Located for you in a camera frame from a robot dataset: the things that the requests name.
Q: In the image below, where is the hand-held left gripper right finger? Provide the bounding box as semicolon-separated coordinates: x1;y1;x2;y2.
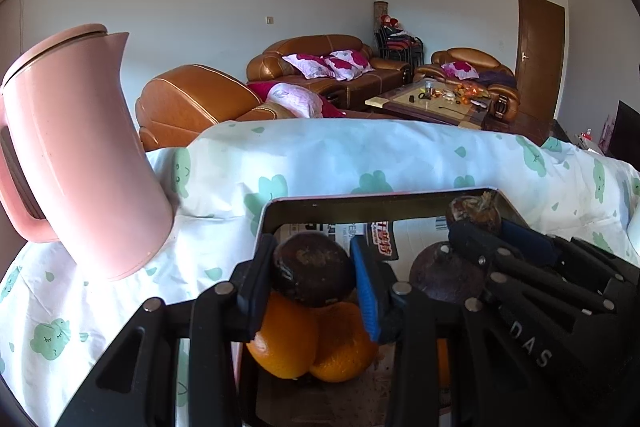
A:
350;237;532;427

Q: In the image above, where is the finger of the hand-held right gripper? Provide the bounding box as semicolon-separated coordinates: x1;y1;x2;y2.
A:
500;218;640;304
447;222;615;389

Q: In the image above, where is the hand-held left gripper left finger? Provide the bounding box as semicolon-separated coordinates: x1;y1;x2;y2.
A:
55;232;277;427

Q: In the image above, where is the orange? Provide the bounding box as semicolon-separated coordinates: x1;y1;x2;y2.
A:
309;302;379;383
436;337;453;390
245;292;320;379

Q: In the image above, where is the dark passion fruit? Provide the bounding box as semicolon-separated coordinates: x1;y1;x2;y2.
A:
446;191;502;235
271;232;357;308
409;242;483;305

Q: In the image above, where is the metal tin box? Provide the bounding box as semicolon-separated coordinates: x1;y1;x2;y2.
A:
232;188;546;427

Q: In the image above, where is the printed newspaper liner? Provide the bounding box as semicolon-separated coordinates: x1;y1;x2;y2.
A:
255;216;451;427

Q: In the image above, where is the black television screen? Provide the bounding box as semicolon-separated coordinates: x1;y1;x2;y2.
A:
602;100;640;160

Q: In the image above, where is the purple blanket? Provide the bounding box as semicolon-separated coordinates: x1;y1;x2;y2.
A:
477;69;516;88

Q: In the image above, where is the wooden coffee table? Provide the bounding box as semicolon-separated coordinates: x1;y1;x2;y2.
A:
365;78;493;130

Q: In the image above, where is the white magenta floral cushion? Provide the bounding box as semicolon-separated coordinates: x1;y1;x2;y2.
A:
282;53;333;79
324;50;373;81
442;61;478;79

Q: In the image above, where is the brown wooden door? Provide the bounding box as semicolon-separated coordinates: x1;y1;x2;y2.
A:
516;0;567;120

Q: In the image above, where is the pale pink pillow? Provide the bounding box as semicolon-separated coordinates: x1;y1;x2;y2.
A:
265;83;325;118

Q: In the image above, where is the brown leather armchair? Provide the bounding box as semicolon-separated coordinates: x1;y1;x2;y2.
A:
414;48;521;122

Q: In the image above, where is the pink electric kettle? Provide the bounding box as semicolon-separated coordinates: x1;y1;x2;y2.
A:
0;24;174;282

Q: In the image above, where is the stack of dark chairs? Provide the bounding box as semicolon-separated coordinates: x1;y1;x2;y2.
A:
376;27;425;66

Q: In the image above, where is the brown leather three-seat sofa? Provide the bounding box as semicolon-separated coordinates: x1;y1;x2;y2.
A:
246;34;416;105

